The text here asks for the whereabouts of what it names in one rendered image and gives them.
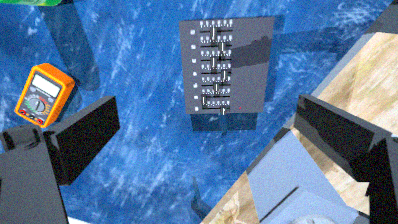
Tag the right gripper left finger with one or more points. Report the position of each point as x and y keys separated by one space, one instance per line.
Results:
x=35 y=164

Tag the grey lighting desk panel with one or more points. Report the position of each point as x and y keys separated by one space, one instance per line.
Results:
x=244 y=46

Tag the green and yellow striped drink can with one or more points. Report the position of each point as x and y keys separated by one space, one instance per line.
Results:
x=33 y=2

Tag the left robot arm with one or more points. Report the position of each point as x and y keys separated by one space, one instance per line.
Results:
x=313 y=219

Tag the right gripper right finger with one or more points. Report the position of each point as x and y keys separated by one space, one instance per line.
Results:
x=365 y=151

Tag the orange digital multimeter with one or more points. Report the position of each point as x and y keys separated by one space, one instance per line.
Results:
x=44 y=95

